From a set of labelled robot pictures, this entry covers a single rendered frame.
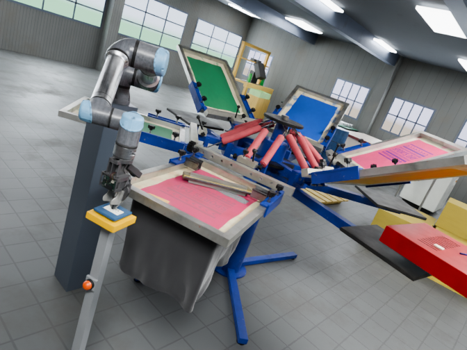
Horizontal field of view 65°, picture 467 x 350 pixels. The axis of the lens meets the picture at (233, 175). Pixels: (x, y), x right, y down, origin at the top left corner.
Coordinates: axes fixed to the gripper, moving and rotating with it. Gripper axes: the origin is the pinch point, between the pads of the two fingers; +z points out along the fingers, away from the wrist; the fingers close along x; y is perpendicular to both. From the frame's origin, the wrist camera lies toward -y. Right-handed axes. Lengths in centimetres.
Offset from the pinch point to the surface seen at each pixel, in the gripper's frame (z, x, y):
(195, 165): -2, -6, -75
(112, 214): 2.0, 2.3, 3.0
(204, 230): 1.3, 30.6, -17.2
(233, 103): -23, -51, -217
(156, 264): 33.0, 11.0, -26.7
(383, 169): -37, 84, -86
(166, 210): 1.0, 12.3, -17.2
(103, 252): 19.1, 1.5, 2.0
